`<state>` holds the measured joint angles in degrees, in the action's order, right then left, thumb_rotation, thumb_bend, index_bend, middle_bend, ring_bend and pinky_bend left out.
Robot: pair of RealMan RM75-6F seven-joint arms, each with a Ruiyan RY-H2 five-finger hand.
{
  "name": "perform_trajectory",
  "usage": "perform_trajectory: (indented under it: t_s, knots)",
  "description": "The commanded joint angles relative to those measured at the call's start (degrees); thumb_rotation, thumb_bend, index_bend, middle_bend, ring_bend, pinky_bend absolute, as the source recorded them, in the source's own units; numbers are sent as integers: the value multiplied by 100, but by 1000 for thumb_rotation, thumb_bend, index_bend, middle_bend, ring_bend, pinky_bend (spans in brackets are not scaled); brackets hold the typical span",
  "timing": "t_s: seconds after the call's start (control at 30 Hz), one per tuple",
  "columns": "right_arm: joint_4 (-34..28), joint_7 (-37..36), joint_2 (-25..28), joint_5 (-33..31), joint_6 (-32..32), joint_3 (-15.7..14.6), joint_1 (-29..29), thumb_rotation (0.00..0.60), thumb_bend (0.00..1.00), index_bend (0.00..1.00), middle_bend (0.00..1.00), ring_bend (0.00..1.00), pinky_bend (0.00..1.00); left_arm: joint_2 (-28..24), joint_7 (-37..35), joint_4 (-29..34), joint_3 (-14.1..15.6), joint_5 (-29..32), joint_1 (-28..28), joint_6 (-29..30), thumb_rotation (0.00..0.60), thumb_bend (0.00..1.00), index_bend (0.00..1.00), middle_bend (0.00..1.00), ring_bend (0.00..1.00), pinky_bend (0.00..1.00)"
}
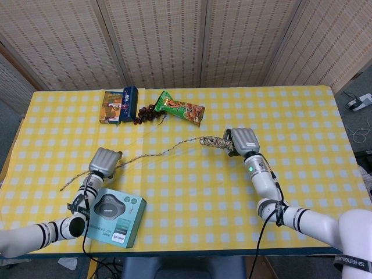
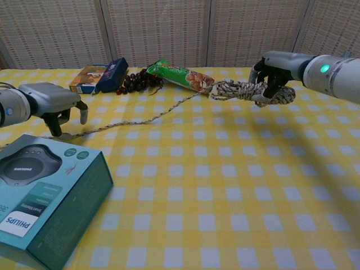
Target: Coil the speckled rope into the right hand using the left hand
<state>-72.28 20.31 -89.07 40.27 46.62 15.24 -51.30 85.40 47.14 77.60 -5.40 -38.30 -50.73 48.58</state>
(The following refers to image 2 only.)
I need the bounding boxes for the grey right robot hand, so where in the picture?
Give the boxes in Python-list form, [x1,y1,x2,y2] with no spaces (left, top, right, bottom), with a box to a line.
[249,50,313,105]

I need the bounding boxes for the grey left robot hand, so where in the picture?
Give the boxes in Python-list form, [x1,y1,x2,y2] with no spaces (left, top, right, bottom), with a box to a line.
[19,83,89,138]

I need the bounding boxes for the dark blue carton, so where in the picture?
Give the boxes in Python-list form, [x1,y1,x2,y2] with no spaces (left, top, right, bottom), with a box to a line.
[98,57,129,94]

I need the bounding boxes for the yellow checkered tablecloth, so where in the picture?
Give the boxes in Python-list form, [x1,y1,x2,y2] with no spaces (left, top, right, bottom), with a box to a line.
[0,66,360,270]

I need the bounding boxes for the woven folding screen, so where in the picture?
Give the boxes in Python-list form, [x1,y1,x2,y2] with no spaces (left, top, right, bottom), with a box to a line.
[0,0,360,70]

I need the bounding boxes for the green snack bag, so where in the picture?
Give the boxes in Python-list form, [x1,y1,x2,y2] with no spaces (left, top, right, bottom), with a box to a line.
[145,58,215,98]

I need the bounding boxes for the teal Philips product box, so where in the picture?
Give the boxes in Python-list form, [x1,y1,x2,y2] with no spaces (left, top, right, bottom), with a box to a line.
[0,134,115,270]

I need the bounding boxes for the speckled beige rope bundle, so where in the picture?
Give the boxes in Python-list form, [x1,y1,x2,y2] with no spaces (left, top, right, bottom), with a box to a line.
[0,79,296,149]

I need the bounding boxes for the flat orange picture box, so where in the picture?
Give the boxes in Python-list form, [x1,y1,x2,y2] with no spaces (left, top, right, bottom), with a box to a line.
[69,65,109,96]

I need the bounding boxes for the dark red grape bunch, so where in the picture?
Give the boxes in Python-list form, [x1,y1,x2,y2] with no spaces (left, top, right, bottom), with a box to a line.
[116,68,165,96]

